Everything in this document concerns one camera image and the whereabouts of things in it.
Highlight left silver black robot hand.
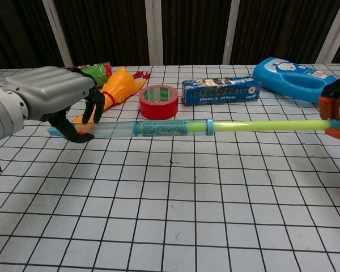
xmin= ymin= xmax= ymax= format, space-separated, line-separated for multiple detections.
xmin=2 ymin=66 xmax=105 ymax=144

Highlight right silver robot hand orange fingertips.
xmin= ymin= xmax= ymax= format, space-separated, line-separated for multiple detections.
xmin=318 ymin=69 xmax=340 ymax=140

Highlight green chip can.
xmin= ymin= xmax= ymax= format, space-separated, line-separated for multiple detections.
xmin=70 ymin=61 xmax=113 ymax=88

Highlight red tape roll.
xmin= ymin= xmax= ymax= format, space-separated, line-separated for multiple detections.
xmin=138 ymin=84 xmax=179 ymax=121

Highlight blue yellow water squirter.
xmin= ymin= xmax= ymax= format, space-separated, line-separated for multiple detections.
xmin=47 ymin=103 xmax=340 ymax=139

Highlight white metal frame bar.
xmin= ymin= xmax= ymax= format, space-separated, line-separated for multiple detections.
xmin=222 ymin=0 xmax=241 ymax=65
xmin=144 ymin=0 xmax=164 ymax=66
xmin=41 ymin=0 xmax=74 ymax=69
xmin=316 ymin=0 xmax=340 ymax=64

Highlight white black grid tablecloth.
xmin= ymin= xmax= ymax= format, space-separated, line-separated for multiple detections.
xmin=0 ymin=62 xmax=340 ymax=272

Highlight blue cartoon detergent bottle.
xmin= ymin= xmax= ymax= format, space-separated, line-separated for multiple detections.
xmin=252 ymin=56 xmax=340 ymax=103

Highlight blue rectangular carton box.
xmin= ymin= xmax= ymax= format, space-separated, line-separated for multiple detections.
xmin=181 ymin=75 xmax=262 ymax=106

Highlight yellow rubber chicken toy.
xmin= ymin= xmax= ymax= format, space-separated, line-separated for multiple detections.
xmin=71 ymin=66 xmax=151 ymax=125

